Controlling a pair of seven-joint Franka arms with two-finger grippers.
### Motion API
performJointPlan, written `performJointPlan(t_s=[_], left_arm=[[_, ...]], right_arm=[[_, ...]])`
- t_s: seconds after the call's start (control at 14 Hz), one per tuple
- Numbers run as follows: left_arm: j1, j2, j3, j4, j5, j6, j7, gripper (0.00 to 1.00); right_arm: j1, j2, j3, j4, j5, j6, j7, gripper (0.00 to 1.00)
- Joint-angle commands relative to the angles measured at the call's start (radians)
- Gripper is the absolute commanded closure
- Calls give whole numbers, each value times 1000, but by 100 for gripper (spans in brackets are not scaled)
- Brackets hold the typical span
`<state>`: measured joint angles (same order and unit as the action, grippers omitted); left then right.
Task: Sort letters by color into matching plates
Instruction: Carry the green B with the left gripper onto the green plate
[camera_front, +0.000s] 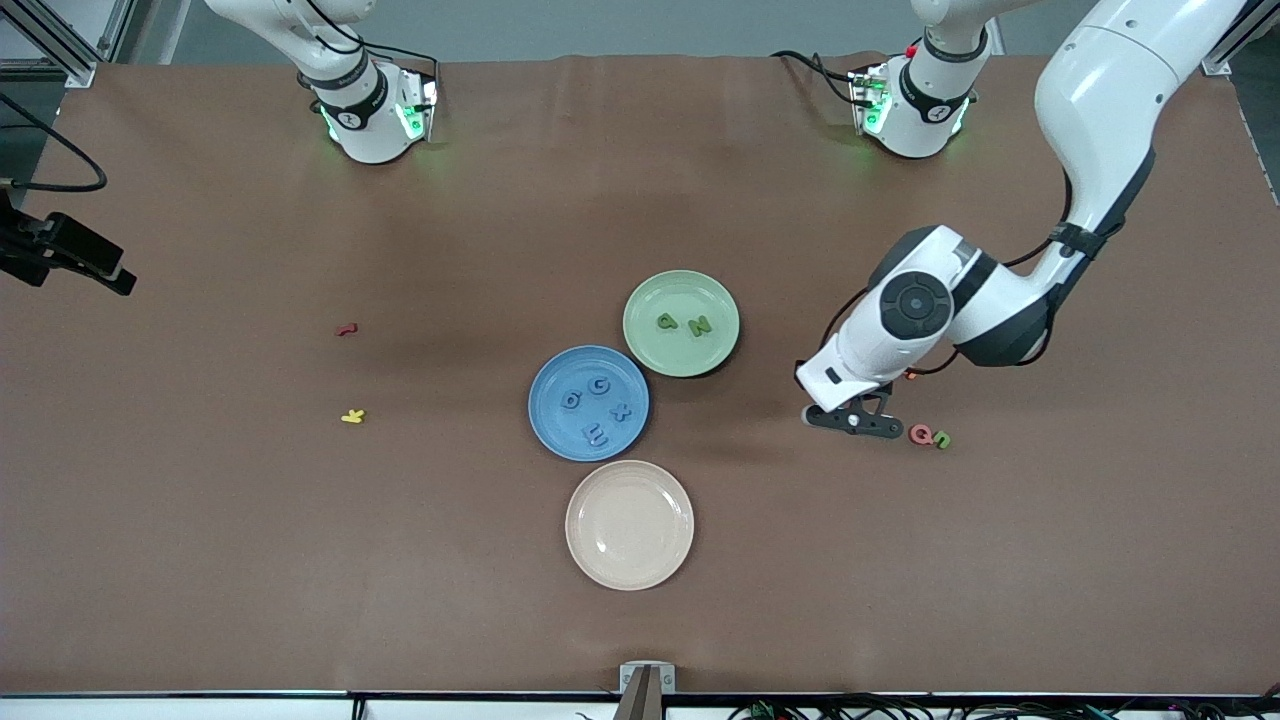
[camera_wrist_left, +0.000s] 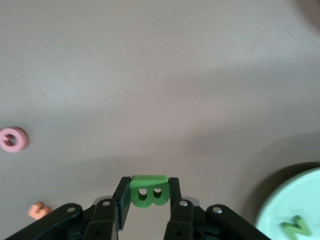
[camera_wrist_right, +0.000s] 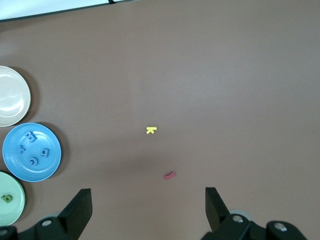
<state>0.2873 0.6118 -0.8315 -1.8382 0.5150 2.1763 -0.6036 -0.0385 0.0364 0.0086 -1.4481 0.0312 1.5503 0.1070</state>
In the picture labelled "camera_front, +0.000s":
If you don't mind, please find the black base cable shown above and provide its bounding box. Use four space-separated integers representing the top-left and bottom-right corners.
770 48 863 107
290 0 441 83

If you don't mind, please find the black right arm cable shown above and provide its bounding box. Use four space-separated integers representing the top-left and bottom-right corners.
0 95 108 194

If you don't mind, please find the beige round plate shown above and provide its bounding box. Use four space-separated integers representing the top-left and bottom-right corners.
565 459 696 592

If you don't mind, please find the blue round plate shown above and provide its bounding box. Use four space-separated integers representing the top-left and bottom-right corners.
528 345 651 463

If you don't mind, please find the brown table cover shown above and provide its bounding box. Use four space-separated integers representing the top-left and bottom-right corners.
0 52 1280 695

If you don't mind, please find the grey vertical post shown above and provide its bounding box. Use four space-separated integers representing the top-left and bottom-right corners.
612 668 669 720

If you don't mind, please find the silver aluminium frame profile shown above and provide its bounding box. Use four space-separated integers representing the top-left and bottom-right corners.
0 0 98 89
1195 0 1266 77

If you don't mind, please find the white table edge rail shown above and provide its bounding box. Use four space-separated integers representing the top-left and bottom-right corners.
0 694 1280 720

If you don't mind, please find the grey mounting bracket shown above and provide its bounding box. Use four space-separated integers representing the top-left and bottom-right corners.
619 662 677 694

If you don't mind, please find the green round plate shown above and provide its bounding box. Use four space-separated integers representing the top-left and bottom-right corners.
622 269 742 379

